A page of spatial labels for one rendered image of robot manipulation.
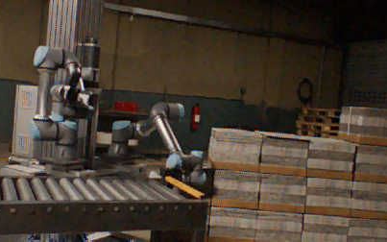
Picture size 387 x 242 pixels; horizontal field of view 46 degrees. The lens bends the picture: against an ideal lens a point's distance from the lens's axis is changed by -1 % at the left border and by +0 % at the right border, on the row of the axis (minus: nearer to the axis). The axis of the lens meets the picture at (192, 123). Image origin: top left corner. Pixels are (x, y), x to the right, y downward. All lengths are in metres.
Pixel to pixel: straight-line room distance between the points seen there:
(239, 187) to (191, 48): 7.36
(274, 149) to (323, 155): 0.31
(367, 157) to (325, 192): 0.34
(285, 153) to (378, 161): 0.58
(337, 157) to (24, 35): 7.18
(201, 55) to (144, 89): 1.49
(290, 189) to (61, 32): 1.74
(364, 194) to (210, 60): 7.51
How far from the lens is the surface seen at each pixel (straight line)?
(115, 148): 3.12
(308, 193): 2.95
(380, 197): 3.11
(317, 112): 9.38
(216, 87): 10.26
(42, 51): 2.70
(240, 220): 2.89
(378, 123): 3.05
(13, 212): 1.84
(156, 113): 2.76
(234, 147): 2.81
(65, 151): 2.76
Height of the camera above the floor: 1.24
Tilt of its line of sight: 3 degrees down
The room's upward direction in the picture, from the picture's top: 5 degrees clockwise
